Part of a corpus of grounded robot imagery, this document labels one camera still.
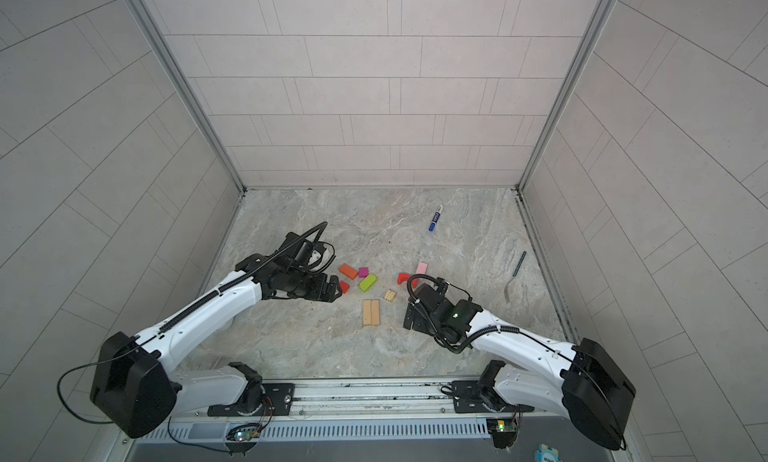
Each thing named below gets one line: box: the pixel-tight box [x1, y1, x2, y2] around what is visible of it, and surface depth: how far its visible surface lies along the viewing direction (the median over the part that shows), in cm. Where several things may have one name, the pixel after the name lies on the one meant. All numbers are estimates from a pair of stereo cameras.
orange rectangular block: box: [339, 263, 359, 280], surface depth 95 cm
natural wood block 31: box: [363, 299, 372, 325], surface depth 86 cm
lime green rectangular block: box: [358, 274, 379, 293], surface depth 93 cm
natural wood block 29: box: [371, 299, 381, 326], surface depth 86 cm
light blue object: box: [534, 444, 563, 462], surface depth 64 cm
